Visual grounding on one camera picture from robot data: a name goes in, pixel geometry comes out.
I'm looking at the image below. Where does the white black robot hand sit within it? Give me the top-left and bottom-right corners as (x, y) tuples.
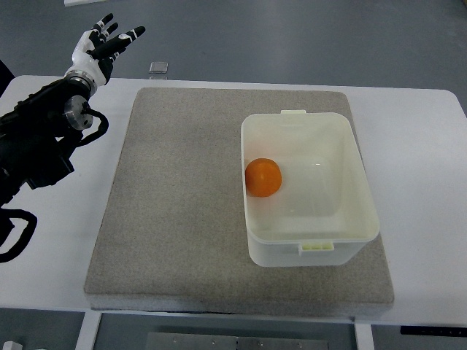
(64, 13), (146, 96)

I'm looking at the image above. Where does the orange fruit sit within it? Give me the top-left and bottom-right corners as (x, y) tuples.
(244, 158), (282, 198)

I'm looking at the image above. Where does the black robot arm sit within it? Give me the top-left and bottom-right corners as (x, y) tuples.
(1, 77), (109, 205)

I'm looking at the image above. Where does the white plastic box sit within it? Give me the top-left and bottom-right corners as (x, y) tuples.
(241, 110), (379, 267)

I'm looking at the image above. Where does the small silver floor plate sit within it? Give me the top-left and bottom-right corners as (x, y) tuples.
(149, 61), (169, 74)

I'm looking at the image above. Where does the grey felt mat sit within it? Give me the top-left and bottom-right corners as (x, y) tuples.
(84, 87), (394, 316)

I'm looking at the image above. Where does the white table leg left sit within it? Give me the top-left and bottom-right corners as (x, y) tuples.
(75, 311), (101, 350)

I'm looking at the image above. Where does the white table leg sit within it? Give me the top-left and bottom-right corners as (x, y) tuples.
(75, 311), (101, 350)
(354, 323), (375, 350)

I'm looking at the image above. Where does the small white block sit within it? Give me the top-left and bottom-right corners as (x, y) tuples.
(2, 341), (23, 350)

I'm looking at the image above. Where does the white table leg right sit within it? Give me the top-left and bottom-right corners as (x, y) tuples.
(354, 323), (375, 350)

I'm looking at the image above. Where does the black table control panel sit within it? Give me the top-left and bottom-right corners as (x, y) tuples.
(400, 325), (467, 338)

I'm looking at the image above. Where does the black braided cable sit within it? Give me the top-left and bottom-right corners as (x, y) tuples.
(0, 101), (110, 263)

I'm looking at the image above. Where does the grey metal base plate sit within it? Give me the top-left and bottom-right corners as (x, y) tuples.
(145, 332), (329, 350)

